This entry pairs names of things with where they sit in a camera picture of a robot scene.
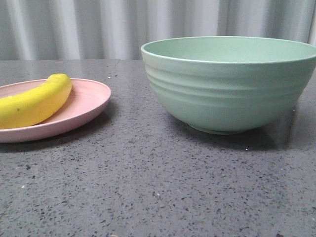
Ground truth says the yellow banana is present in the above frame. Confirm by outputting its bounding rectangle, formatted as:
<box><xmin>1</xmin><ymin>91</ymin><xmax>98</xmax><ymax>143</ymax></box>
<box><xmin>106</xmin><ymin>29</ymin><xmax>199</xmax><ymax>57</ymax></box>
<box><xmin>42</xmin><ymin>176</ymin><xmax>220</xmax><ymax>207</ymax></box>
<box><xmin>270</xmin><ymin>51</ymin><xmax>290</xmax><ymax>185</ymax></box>
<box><xmin>0</xmin><ymin>74</ymin><xmax>72</xmax><ymax>129</ymax></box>

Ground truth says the green ribbed bowl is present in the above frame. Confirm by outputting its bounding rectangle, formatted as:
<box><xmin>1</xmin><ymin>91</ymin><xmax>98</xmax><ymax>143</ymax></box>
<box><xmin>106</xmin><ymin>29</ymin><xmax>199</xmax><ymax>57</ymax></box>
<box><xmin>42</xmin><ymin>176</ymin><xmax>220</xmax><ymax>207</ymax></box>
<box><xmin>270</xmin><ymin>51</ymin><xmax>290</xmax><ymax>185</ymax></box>
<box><xmin>141</xmin><ymin>36</ymin><xmax>316</xmax><ymax>134</ymax></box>

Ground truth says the pink plate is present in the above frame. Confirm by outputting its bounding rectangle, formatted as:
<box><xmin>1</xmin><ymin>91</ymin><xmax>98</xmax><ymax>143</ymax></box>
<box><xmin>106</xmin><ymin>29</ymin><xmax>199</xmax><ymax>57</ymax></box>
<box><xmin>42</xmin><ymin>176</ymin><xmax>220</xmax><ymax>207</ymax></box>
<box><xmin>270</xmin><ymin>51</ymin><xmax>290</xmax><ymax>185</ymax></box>
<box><xmin>0</xmin><ymin>79</ymin><xmax>111</xmax><ymax>143</ymax></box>

